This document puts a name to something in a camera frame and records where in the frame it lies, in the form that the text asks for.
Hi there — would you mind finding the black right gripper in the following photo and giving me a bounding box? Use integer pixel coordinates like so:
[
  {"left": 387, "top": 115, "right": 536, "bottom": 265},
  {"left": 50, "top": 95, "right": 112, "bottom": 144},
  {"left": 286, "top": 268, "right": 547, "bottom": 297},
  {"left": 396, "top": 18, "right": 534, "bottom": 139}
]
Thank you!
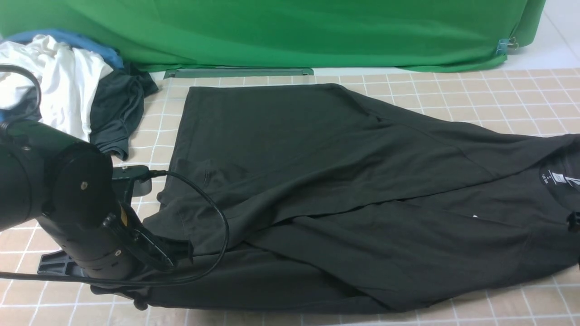
[{"left": 567, "top": 212, "right": 580, "bottom": 233}]

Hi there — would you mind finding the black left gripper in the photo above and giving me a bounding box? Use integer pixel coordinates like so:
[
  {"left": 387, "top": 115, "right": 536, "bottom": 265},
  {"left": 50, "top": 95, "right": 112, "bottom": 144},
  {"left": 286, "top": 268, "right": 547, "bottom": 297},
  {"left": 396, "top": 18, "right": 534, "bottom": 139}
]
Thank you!
[{"left": 37, "top": 200, "right": 193, "bottom": 310}]

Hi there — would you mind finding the gray long-sleeved shirt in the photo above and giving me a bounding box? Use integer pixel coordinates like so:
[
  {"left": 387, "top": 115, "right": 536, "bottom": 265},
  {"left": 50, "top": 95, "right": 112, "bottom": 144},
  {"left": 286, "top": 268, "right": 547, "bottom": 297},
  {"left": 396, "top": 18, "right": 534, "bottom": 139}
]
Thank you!
[{"left": 146, "top": 83, "right": 579, "bottom": 314}]

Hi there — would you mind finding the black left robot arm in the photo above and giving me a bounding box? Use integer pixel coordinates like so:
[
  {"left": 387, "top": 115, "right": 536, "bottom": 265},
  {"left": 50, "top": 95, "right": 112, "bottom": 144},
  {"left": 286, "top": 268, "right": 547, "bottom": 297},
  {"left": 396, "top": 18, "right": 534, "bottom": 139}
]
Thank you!
[{"left": 1, "top": 119, "right": 189, "bottom": 310}]

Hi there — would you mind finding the dark teal shirt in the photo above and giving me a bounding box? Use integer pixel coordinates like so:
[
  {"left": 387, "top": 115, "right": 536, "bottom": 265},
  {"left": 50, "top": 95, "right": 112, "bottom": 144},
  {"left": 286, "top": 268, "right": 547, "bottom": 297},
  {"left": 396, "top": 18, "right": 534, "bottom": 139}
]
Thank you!
[{"left": 89, "top": 62, "right": 159, "bottom": 161}]

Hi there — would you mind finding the white shirt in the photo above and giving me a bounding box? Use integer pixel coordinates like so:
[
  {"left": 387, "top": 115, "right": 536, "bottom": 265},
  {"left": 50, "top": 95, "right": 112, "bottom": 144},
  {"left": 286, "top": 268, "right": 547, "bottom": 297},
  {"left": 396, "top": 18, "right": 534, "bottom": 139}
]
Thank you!
[{"left": 0, "top": 35, "right": 113, "bottom": 141}]

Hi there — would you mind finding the blue shirt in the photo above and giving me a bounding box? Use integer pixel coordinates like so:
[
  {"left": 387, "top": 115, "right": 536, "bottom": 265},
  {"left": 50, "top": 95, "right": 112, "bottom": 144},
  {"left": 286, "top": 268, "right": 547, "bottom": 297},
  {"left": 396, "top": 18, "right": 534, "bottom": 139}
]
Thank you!
[{"left": 1, "top": 29, "right": 125, "bottom": 69}]

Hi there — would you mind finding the beige grid mat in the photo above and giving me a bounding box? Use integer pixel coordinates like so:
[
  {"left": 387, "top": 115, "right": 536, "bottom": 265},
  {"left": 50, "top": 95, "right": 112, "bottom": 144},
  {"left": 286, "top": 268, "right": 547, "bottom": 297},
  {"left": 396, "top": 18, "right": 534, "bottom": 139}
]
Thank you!
[{"left": 1, "top": 68, "right": 579, "bottom": 326}]

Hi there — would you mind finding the teal binder clip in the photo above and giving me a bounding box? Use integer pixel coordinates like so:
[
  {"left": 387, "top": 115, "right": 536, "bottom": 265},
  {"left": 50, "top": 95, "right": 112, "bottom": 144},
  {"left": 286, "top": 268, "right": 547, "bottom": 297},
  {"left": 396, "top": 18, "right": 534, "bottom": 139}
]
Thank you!
[{"left": 496, "top": 37, "right": 519, "bottom": 56}]

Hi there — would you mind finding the green backdrop cloth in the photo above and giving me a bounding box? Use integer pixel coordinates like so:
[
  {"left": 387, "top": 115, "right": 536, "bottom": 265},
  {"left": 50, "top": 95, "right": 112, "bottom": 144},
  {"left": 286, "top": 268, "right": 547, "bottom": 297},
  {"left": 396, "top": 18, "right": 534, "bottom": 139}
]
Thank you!
[{"left": 0, "top": 0, "right": 545, "bottom": 72}]

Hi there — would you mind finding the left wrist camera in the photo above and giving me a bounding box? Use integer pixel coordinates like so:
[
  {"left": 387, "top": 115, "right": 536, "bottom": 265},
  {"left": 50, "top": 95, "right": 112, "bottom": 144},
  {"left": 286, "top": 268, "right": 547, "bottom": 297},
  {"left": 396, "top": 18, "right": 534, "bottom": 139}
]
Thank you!
[{"left": 111, "top": 165, "right": 153, "bottom": 203}]

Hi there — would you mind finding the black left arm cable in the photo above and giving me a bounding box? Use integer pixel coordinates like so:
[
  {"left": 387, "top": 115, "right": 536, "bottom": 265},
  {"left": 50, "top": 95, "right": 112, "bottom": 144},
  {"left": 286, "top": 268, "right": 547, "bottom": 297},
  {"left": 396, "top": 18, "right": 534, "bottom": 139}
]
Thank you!
[{"left": 0, "top": 65, "right": 230, "bottom": 287}]

